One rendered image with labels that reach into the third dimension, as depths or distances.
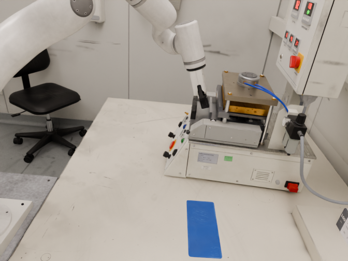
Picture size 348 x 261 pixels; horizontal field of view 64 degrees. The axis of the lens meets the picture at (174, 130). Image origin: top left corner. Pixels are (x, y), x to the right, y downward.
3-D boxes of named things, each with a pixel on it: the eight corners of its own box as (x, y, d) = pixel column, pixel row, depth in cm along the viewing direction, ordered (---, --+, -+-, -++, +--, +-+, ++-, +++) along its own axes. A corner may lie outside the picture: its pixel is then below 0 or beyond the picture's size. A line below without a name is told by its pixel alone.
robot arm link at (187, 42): (176, 62, 105) (196, 61, 99) (167, 27, 99) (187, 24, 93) (190, 55, 110) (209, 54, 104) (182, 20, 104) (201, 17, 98)
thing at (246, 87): (274, 97, 122) (282, 68, 116) (292, 132, 95) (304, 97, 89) (218, 90, 123) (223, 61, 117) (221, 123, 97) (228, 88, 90)
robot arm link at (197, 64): (184, 58, 109) (186, 65, 110) (182, 64, 101) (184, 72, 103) (205, 53, 107) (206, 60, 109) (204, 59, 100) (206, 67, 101)
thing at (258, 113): (260, 98, 120) (265, 77, 115) (269, 122, 100) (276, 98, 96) (219, 93, 121) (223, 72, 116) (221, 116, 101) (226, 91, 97)
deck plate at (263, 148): (291, 116, 130) (292, 114, 129) (316, 159, 99) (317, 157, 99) (192, 104, 132) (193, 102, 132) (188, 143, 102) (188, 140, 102)
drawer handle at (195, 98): (197, 103, 121) (198, 95, 119) (195, 119, 108) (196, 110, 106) (192, 103, 121) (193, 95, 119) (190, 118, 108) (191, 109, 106)
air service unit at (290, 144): (287, 140, 100) (300, 102, 92) (298, 164, 87) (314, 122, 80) (272, 138, 100) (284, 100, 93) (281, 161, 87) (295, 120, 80)
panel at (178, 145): (173, 134, 139) (192, 105, 130) (164, 172, 113) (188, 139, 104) (169, 132, 139) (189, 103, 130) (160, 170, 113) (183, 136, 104)
